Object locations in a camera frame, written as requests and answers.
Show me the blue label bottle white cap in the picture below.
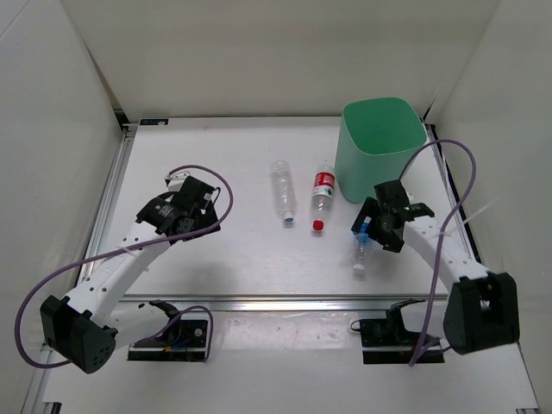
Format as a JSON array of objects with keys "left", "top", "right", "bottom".
[{"left": 353, "top": 217, "right": 373, "bottom": 277}]

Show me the red label bottle red cap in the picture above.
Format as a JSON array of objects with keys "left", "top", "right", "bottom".
[{"left": 311, "top": 165, "right": 336, "bottom": 232}]

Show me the clear bottle blue cap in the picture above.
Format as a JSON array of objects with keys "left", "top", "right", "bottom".
[{"left": 271, "top": 160, "right": 297, "bottom": 225}]

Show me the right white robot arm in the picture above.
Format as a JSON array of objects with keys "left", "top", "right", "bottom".
[{"left": 351, "top": 180, "right": 520, "bottom": 354}]

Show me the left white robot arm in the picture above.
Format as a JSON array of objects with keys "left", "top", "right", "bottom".
[{"left": 40, "top": 175, "right": 220, "bottom": 373}]

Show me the green plastic bin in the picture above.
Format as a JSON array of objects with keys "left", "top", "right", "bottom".
[{"left": 335, "top": 97, "right": 427, "bottom": 203}]

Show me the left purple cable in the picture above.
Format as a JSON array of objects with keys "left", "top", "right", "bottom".
[{"left": 15, "top": 165, "right": 235, "bottom": 369}]

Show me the purple cable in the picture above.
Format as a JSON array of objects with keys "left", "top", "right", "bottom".
[
  {"left": 398, "top": 139, "right": 479, "bottom": 367},
  {"left": 15, "top": 165, "right": 235, "bottom": 369}
]

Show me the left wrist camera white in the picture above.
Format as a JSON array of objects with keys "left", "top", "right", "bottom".
[{"left": 165, "top": 171, "right": 190, "bottom": 192}]

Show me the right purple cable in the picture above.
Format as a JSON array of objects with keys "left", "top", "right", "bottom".
[{"left": 398, "top": 139, "right": 479, "bottom": 367}]

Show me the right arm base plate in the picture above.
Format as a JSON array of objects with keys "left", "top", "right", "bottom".
[{"left": 349, "top": 311, "right": 419, "bottom": 366}]

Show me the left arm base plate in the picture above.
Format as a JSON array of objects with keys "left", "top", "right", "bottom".
[{"left": 127, "top": 305, "right": 214, "bottom": 363}]

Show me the aluminium table frame rail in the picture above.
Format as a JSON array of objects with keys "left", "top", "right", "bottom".
[{"left": 25, "top": 110, "right": 540, "bottom": 414}]

